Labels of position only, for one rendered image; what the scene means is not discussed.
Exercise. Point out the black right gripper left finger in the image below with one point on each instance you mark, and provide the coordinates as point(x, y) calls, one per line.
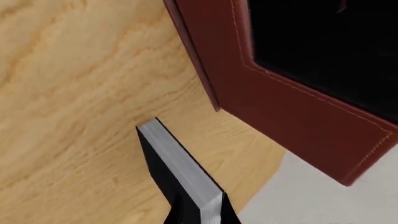
point(161, 168)

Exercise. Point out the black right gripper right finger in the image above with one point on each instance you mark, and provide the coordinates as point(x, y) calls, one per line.
point(230, 213)

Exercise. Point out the red-brown desk caddy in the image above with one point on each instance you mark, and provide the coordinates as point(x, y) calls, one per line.
point(280, 116)

